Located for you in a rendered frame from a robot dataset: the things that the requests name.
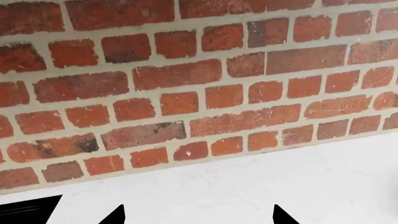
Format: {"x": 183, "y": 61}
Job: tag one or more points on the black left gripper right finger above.
{"x": 281, "y": 217}

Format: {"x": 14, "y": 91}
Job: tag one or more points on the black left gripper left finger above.
{"x": 116, "y": 217}

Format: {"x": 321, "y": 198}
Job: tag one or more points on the black tray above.
{"x": 25, "y": 210}

